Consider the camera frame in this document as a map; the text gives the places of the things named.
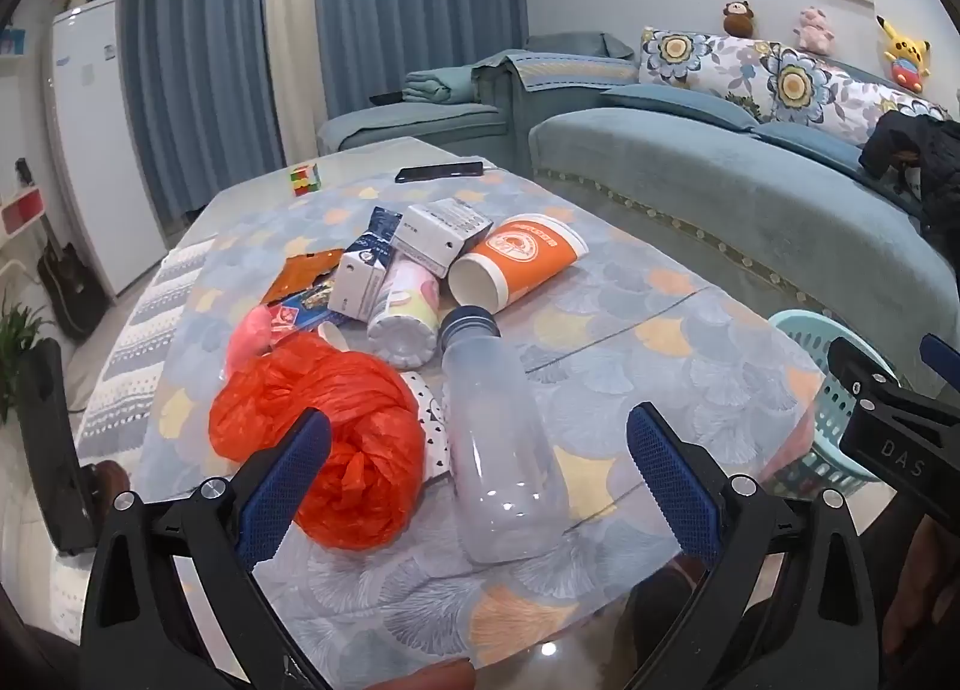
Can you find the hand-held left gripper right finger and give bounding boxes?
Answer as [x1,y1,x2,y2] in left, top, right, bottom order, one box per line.
[626,401,893,690]

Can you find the white pink paper cup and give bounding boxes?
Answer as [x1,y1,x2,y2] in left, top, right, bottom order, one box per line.
[366,259,443,370]

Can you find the blue curtain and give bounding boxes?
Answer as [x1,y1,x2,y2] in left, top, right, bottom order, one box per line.
[313,0,530,136]
[79,0,290,218]

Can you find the light teal plastic basket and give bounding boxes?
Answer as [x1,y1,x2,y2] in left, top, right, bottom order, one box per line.
[765,309,886,500]

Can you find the colourful small card packet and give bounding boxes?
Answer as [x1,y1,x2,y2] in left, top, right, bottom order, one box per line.
[281,289,350,331]

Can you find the white box blue print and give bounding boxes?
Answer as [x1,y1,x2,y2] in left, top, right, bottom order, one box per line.
[327,249,391,322]

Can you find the teal cushion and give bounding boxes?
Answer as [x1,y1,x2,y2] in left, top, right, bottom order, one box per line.
[600,85,758,132]
[750,122,871,173]

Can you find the black jacket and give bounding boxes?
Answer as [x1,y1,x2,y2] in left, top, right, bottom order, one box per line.
[859,106,960,248]

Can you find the blue white packet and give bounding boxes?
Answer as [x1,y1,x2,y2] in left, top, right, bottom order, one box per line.
[351,206,406,267]

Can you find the clear plastic bottle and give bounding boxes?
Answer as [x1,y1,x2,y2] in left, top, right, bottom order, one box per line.
[437,305,572,565]

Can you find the black guitar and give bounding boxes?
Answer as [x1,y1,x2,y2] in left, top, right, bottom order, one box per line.
[15,157,106,342]

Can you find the red white wall shelf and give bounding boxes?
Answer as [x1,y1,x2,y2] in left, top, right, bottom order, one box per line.
[0,165,46,245]

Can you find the blue fan-pattern tablecloth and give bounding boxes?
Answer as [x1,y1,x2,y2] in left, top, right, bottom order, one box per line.
[135,169,826,668]

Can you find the yellow plush toy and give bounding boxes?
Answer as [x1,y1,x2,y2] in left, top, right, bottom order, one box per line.
[876,15,932,91]

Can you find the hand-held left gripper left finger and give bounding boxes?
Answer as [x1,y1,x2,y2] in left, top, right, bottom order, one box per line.
[79,409,335,690]

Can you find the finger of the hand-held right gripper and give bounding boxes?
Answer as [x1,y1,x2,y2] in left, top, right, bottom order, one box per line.
[825,336,960,520]
[921,332,960,391]

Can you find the green potted plant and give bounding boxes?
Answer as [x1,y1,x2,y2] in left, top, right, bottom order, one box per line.
[0,292,57,428]

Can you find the orange snack packet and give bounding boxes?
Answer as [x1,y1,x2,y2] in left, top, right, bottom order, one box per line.
[261,250,346,306]

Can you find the orange paper cup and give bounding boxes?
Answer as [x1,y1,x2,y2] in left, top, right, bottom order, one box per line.
[448,213,590,320]

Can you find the folded teal blanket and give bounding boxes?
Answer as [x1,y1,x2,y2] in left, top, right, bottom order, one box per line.
[401,66,477,106]

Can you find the black chair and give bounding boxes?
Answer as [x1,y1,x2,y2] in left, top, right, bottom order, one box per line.
[15,341,98,556]

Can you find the teal armrest cover cloth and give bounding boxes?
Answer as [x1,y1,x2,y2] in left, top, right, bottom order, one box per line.
[471,34,638,95]

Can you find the pink plastic packet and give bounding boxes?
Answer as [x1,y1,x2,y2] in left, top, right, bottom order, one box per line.
[223,305,280,380]

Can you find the white sheer curtain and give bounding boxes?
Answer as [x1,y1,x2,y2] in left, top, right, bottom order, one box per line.
[259,0,331,166]

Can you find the white box grey print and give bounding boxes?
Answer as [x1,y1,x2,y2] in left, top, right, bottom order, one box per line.
[390,197,494,278]

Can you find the teal sofa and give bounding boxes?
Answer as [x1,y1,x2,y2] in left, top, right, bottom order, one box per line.
[315,30,960,398]

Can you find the white black-dotted paper cup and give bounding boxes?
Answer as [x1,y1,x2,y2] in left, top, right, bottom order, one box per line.
[397,371,458,481]

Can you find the red plastic bag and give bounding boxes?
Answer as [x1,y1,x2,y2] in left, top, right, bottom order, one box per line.
[208,339,428,552]

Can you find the white grey striped cloth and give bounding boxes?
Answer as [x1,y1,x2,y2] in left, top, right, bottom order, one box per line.
[75,240,218,646]

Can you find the pink plush toy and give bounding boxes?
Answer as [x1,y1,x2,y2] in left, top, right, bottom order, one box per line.
[795,6,837,55]

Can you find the white refrigerator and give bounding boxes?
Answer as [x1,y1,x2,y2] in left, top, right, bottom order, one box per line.
[41,0,170,301]

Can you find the black smartphone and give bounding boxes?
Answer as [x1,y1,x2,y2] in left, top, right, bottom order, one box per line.
[395,162,485,184]

